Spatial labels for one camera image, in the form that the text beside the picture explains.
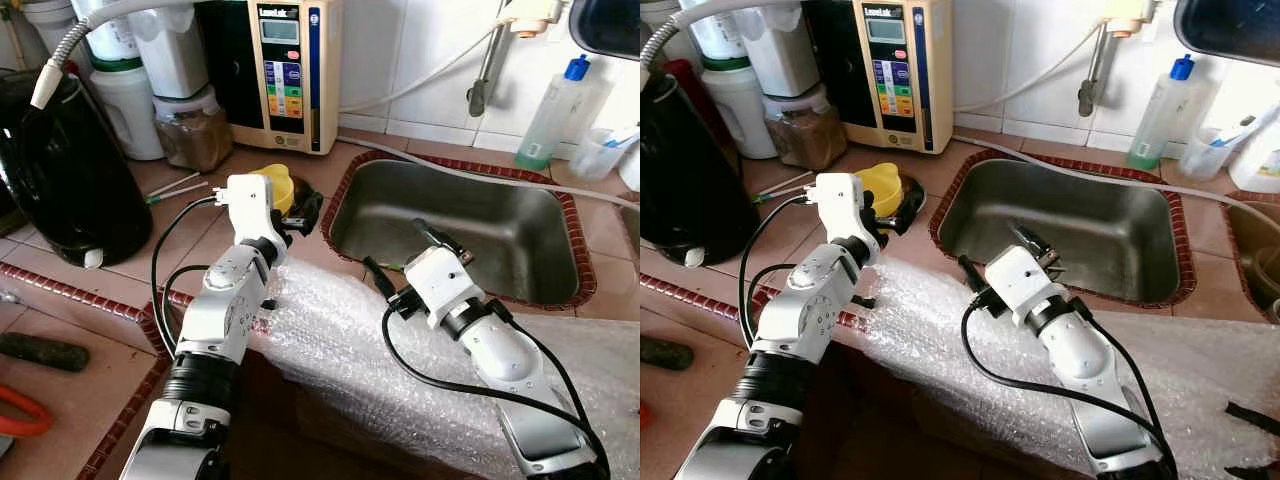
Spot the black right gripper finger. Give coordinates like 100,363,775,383
956,254,989,298
411,217,453,255
361,254,398,302
1007,220,1043,257

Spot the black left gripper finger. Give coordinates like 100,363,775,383
880,195,923,239
284,190,324,239

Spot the shallow steel bowl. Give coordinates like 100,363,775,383
885,178,928,239
278,180,327,239

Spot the yellow plastic cup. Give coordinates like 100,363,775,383
249,164,299,217
854,161,907,217

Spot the steel kitchen sink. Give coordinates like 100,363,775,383
1225,193,1280,323
928,148,1188,308
320,150,599,311

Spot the jar of brown powder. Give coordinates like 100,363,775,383
765,85,847,172
152,85,235,174

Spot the beige water ionizer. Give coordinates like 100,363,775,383
195,0,344,157
800,0,954,157

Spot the clear bubble wrap sheet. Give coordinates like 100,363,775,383
850,255,1280,480
245,255,641,480

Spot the thin white tube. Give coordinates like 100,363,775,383
950,22,1103,114
338,22,501,114

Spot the clear bottle with blue cap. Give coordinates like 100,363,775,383
1124,55,1199,172
514,55,595,172

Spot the clear plastic measuring cup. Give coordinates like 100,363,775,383
1177,115,1256,182
570,125,641,182

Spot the grey metal faucet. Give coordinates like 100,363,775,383
466,18,513,119
1077,18,1115,119

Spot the white plastic jug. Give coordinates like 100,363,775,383
700,62,783,162
88,62,167,162

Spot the black electric kettle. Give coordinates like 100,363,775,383
640,65,763,267
0,70,157,269

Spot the white plastic container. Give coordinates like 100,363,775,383
730,0,813,99
130,0,213,101

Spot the dark red container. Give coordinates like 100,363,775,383
664,58,733,151

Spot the dark green oblong object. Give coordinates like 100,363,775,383
640,334,694,372
0,331,92,374

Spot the white plastic bottle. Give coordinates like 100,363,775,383
1227,100,1280,194

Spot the beige faucet diverter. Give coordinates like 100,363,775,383
1100,0,1168,39
497,0,568,39

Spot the white canister with green band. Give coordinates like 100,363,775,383
700,0,767,71
70,0,143,73

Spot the long black clip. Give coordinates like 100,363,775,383
1224,399,1280,438

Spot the dark cooking pot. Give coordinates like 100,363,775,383
0,170,31,236

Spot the black pan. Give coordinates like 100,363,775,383
1172,0,1280,69
567,0,641,58

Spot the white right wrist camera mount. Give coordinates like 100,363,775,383
402,247,474,330
984,244,1067,328

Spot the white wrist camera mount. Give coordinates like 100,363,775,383
984,244,1067,328
402,247,474,330
814,172,883,242
224,172,280,242

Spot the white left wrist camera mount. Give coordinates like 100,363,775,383
224,172,280,242
814,172,883,242

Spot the long white hose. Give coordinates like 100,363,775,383
335,132,641,211
950,132,1280,229

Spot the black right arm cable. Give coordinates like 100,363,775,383
962,285,1181,476
380,285,613,476

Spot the flexible metal hose white nozzle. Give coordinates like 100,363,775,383
640,0,801,96
30,0,216,111

